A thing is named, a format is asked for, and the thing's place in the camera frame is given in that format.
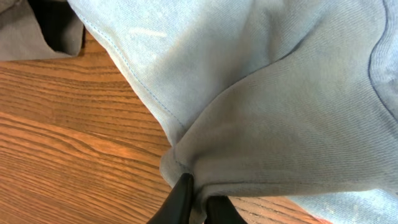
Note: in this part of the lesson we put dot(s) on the folded black shirt with tag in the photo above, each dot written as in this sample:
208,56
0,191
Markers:
61,28

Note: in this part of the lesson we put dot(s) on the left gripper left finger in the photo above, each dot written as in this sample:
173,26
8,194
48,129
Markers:
178,205

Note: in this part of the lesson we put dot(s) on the light blue printed t-shirt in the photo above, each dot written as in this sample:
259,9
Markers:
267,98

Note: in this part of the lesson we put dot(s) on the folded grey garment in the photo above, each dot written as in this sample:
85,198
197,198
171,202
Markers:
21,36

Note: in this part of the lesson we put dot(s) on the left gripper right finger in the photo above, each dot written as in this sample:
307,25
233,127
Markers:
220,210

